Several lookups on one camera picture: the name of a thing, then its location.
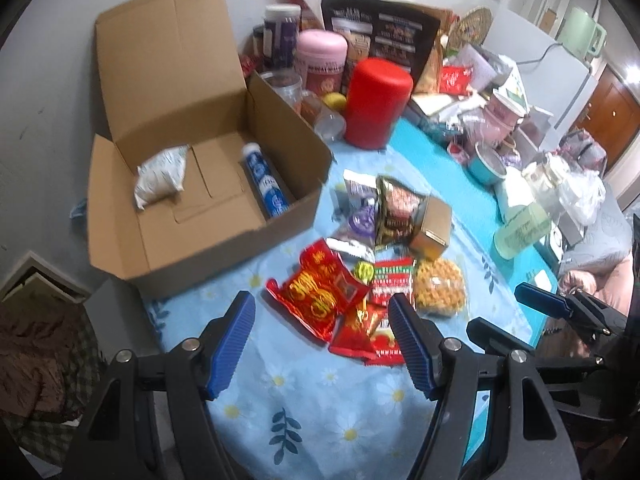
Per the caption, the brown wooden door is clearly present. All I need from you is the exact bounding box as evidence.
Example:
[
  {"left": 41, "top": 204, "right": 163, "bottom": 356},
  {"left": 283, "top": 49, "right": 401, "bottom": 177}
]
[{"left": 572, "top": 62, "right": 640, "bottom": 173}]

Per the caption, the white plastic bag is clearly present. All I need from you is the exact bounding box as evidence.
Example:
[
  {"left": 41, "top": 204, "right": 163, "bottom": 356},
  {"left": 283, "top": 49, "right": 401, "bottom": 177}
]
[{"left": 557, "top": 170, "right": 607, "bottom": 228}]

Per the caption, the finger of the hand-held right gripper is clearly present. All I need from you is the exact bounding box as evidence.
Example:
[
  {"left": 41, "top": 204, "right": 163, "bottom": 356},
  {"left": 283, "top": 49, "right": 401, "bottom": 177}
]
[
  {"left": 466, "top": 316, "right": 537, "bottom": 358},
  {"left": 515, "top": 282, "right": 603, "bottom": 333}
]

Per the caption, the red cylindrical canister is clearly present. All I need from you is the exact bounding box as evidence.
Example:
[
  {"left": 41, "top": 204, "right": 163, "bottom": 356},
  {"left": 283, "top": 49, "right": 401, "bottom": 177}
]
[{"left": 343, "top": 57, "right": 415, "bottom": 150}]

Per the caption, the purple snack packet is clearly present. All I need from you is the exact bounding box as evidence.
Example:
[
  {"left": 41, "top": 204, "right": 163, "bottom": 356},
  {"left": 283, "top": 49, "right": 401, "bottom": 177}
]
[{"left": 334, "top": 170, "right": 378, "bottom": 238}]

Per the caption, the grey patterned backpack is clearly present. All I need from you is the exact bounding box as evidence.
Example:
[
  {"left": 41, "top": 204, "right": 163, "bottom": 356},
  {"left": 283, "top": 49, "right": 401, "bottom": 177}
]
[{"left": 560, "top": 129, "right": 608, "bottom": 176}]

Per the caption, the brown fuzzy blanket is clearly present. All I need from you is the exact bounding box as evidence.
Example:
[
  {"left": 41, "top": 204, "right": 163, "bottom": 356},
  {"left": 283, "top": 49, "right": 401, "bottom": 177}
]
[{"left": 0, "top": 297, "right": 101, "bottom": 423}]

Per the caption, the grey cushion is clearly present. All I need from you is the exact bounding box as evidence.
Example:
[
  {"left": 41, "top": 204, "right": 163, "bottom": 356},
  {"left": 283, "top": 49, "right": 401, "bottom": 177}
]
[{"left": 560, "top": 180, "right": 635, "bottom": 281}]

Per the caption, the white refrigerator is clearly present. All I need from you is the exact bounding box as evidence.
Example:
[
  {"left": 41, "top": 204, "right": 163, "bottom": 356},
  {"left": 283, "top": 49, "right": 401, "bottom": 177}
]
[{"left": 482, "top": 7, "right": 601, "bottom": 148}]

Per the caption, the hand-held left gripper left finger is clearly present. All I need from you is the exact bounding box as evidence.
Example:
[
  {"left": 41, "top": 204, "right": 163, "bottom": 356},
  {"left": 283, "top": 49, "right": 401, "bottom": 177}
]
[{"left": 65, "top": 290, "right": 257, "bottom": 480}]

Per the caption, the white glass jar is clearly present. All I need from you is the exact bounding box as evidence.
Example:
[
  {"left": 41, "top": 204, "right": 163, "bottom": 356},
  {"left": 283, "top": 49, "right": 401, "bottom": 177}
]
[{"left": 521, "top": 152, "right": 571, "bottom": 211}]

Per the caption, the dark red gold snack packet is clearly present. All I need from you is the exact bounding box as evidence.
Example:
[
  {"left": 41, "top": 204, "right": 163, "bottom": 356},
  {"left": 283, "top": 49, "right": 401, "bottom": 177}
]
[{"left": 374, "top": 175, "right": 430, "bottom": 251}]

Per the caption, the gold cardboard snack box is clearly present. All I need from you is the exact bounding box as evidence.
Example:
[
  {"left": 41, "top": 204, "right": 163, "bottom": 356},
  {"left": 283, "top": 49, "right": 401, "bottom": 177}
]
[{"left": 409, "top": 195, "right": 453, "bottom": 260}]

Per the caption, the small red snack packet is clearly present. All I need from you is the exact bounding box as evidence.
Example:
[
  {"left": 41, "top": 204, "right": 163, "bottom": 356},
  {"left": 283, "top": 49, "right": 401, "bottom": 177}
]
[{"left": 328, "top": 305, "right": 391, "bottom": 359}]

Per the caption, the purple jar with white lid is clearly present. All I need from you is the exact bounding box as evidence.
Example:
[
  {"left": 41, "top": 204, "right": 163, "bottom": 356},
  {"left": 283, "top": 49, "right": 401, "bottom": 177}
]
[{"left": 262, "top": 4, "right": 302, "bottom": 73}]

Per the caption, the yellow puffed snack bag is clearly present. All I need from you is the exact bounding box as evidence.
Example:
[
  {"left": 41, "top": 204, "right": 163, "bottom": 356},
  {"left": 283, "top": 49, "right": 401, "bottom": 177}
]
[{"left": 412, "top": 257, "right": 467, "bottom": 318}]

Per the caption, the woven round fan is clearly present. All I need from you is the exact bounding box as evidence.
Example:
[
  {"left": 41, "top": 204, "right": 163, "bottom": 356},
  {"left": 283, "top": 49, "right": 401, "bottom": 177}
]
[{"left": 446, "top": 6, "right": 493, "bottom": 53}]

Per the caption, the light green bottle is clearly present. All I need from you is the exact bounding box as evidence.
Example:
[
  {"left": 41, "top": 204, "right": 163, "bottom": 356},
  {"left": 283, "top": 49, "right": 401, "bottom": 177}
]
[{"left": 492, "top": 202, "right": 553, "bottom": 261}]

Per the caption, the light green kettle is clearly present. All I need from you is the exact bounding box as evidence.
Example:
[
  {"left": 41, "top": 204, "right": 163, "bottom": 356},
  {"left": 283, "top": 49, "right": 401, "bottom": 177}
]
[{"left": 556, "top": 6, "right": 608, "bottom": 61}]

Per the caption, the blue floral tablecloth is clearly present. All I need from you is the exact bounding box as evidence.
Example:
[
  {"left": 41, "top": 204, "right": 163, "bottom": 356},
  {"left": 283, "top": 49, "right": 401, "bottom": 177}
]
[{"left": 142, "top": 115, "right": 561, "bottom": 480}]

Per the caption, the clear plastic container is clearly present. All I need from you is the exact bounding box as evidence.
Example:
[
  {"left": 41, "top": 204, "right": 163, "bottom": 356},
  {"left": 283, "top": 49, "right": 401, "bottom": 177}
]
[{"left": 312, "top": 108, "right": 347, "bottom": 144}]

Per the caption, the pink lidded jar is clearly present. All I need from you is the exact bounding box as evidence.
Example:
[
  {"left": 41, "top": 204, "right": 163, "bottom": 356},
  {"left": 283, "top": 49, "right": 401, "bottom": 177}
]
[{"left": 296, "top": 30, "right": 349, "bottom": 96}]

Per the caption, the silver snack packet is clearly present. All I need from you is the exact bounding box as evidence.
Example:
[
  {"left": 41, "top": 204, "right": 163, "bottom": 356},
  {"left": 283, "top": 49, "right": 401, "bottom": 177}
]
[{"left": 325, "top": 225, "right": 376, "bottom": 263}]

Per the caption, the black printed bag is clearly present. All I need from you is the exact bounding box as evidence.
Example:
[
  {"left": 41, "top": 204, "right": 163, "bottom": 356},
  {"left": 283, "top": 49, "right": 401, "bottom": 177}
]
[{"left": 320, "top": 0, "right": 453, "bottom": 92}]

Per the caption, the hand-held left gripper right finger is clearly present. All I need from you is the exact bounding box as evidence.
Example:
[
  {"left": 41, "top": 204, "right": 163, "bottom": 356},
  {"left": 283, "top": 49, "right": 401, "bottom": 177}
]
[{"left": 387, "top": 292, "right": 571, "bottom": 480}]

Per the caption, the brown cardboard box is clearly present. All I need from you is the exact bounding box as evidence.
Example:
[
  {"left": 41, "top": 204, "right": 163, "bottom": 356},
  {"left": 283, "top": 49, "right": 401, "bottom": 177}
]
[{"left": 87, "top": 0, "right": 335, "bottom": 300}]

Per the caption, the small red gift packet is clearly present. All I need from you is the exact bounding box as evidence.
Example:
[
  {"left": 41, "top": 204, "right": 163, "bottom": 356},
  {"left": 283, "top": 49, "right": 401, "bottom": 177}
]
[{"left": 440, "top": 66, "right": 473, "bottom": 97}]

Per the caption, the large red snack packet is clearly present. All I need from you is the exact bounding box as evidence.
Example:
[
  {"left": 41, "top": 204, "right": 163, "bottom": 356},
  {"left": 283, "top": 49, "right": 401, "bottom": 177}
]
[{"left": 265, "top": 238, "right": 372, "bottom": 343}]

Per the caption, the white framed board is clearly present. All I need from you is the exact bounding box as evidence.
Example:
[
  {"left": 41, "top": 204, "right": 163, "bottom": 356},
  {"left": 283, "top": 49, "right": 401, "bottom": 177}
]
[{"left": 0, "top": 251, "right": 96, "bottom": 306}]

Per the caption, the stack of pink cups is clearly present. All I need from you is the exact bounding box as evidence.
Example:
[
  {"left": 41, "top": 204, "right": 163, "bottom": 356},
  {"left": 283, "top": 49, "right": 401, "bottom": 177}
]
[{"left": 482, "top": 89, "right": 528, "bottom": 147}]

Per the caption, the blue white tube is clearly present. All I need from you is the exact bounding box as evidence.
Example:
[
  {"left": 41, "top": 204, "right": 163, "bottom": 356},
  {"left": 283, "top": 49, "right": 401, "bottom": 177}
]
[{"left": 241, "top": 142, "right": 292, "bottom": 219}]

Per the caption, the clear plastic jar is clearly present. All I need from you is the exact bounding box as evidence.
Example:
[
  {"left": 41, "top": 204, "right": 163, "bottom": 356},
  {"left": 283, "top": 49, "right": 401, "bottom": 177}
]
[{"left": 260, "top": 71, "right": 304, "bottom": 109}]

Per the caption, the teal bowl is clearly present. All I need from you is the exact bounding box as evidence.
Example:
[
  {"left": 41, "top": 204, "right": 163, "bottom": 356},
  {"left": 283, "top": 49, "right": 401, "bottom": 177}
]
[{"left": 466, "top": 141, "right": 508, "bottom": 186}]

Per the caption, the red green white snack packet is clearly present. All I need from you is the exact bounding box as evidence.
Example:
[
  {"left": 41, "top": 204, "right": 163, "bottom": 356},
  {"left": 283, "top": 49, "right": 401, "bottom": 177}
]
[{"left": 367, "top": 258, "right": 417, "bottom": 366}]

